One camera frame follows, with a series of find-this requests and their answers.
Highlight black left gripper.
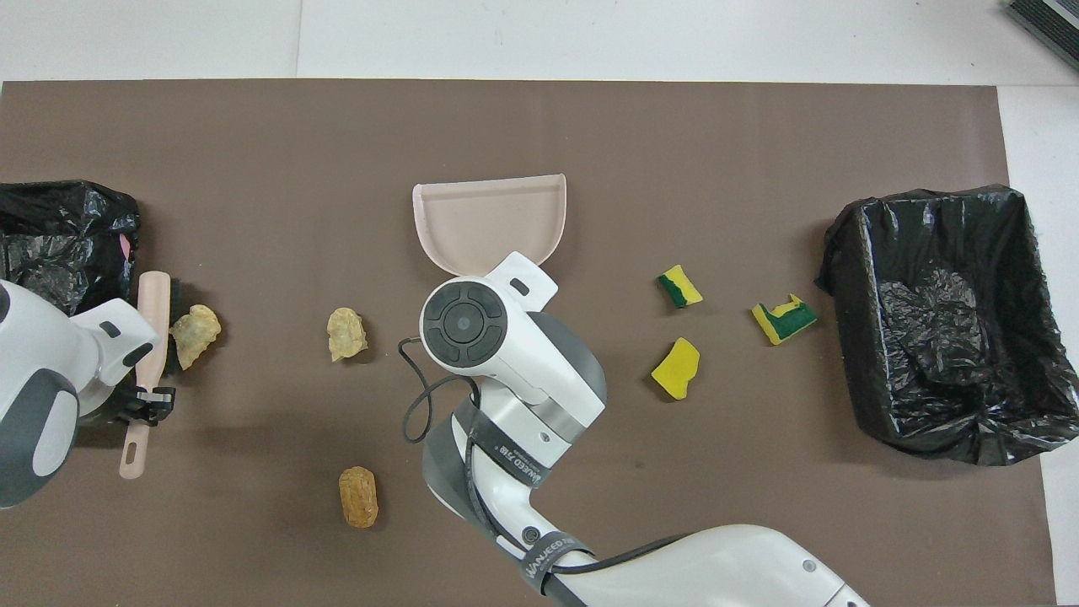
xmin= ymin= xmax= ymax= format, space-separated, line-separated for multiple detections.
xmin=116 ymin=386 xmax=177 ymax=427

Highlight pale yellow sponge chunk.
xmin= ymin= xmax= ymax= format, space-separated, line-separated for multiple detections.
xmin=169 ymin=304 xmax=223 ymax=370
xmin=326 ymin=307 xmax=369 ymax=363

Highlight beige hand brush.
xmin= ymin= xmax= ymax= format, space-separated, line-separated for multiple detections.
xmin=118 ymin=270 xmax=174 ymax=481

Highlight orange-brown oval sponge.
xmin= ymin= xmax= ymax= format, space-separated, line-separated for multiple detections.
xmin=338 ymin=466 xmax=379 ymax=530

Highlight beige plastic dustpan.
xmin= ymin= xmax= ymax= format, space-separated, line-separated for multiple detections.
xmin=411 ymin=174 xmax=568 ymax=279

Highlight plain yellow sponge piece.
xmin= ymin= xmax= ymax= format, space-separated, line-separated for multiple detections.
xmin=650 ymin=337 xmax=701 ymax=400

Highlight small yellow green sponge piece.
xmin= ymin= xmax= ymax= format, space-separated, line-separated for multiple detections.
xmin=657 ymin=264 xmax=705 ymax=309

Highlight notched yellow green sponge piece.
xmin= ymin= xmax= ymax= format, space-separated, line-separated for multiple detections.
xmin=751 ymin=293 xmax=819 ymax=346

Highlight black bag bin, pink spot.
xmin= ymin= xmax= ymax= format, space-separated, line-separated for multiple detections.
xmin=0 ymin=180 xmax=142 ymax=317

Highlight black bag lined bin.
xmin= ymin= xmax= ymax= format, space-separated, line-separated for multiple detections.
xmin=814 ymin=184 xmax=1079 ymax=467

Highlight brown table mat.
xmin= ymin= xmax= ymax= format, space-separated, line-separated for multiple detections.
xmin=0 ymin=80 xmax=1059 ymax=607

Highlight dark ribbed device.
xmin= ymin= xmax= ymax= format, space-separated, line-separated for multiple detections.
xmin=1007 ymin=0 xmax=1079 ymax=73

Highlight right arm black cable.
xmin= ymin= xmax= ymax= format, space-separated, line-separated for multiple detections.
xmin=398 ymin=336 xmax=483 ymax=540

